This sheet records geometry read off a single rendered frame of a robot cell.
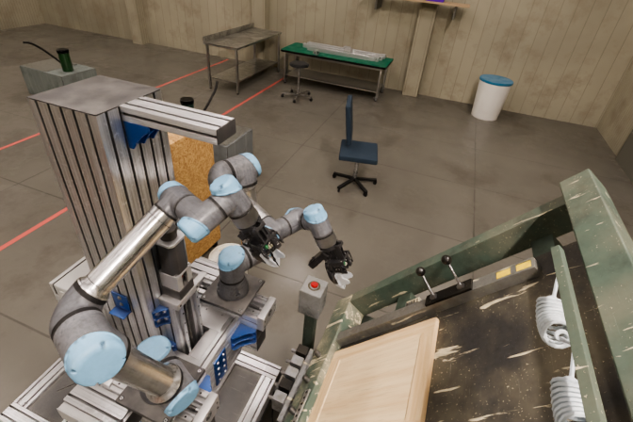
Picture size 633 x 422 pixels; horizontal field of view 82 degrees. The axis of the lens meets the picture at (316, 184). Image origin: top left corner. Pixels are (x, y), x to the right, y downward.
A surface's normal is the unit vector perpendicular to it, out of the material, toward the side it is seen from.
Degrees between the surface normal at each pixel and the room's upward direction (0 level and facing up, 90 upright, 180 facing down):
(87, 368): 83
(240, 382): 0
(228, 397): 0
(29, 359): 0
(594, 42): 90
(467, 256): 90
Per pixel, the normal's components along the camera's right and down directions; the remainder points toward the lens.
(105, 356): 0.69, 0.33
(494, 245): -0.38, 0.48
